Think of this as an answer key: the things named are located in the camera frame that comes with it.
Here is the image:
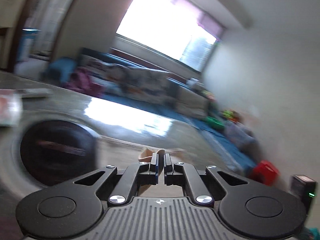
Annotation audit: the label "cream sweatshirt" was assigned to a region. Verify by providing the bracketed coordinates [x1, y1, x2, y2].
[138, 147, 186, 163]

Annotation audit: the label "red plastic stool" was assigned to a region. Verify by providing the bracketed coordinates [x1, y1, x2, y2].
[249, 160, 280, 186]

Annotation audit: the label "black round induction cooktop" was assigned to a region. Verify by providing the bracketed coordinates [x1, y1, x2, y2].
[20, 120, 99, 186]

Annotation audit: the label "clear plastic storage box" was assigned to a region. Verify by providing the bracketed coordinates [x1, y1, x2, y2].
[224, 122, 256, 151]

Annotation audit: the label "green bowl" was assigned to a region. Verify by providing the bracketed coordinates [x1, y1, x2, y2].
[204, 116, 225, 131]

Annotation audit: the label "small plush toys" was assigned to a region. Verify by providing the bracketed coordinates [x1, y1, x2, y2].
[221, 109, 241, 122]

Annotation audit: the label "tissue pack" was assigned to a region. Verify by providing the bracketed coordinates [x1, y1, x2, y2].
[0, 89, 23, 127]

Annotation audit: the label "grey cushion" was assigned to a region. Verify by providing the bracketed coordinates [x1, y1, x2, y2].
[175, 87, 209, 119]

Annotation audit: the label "grey remote control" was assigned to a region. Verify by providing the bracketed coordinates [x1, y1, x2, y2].
[17, 88, 53, 99]

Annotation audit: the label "magenta cloth on sofa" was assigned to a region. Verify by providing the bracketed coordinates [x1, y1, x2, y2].
[63, 67, 104, 98]

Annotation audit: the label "blue sofa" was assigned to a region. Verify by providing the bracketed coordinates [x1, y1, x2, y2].
[42, 48, 257, 176]

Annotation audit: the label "butterfly pillow left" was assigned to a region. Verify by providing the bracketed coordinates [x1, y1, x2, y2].
[79, 55, 127, 84]

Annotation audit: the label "butterfly pillow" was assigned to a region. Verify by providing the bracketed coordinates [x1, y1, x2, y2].
[79, 55, 127, 84]
[124, 67, 169, 105]

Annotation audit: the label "butterfly pillow right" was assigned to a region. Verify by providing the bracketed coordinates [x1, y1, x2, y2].
[124, 67, 169, 105]

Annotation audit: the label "blue cabinet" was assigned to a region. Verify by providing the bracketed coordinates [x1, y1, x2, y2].
[16, 28, 39, 62]

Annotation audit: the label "window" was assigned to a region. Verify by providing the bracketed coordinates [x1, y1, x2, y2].
[116, 0, 224, 72]

